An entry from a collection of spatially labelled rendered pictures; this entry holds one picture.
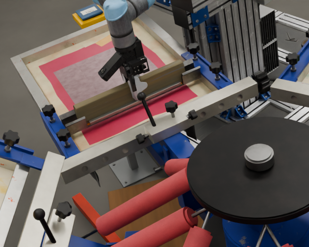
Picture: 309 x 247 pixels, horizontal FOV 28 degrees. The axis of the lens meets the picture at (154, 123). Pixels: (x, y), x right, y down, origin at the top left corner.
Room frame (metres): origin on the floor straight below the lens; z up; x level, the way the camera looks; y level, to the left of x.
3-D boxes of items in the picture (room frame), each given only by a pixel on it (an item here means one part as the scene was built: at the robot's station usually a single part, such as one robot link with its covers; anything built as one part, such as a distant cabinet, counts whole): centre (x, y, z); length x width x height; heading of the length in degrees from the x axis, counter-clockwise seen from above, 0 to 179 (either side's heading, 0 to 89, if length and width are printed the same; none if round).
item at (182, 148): (1.40, -0.05, 1.02); 0.17 x 0.06 x 0.05; 17
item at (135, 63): (1.74, 0.02, 1.15); 0.09 x 0.08 x 0.12; 107
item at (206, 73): (1.79, -0.22, 0.97); 0.30 x 0.05 x 0.07; 17
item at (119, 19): (1.75, 0.03, 1.31); 0.09 x 0.08 x 0.11; 133
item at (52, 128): (1.63, 0.31, 0.97); 0.30 x 0.05 x 0.07; 17
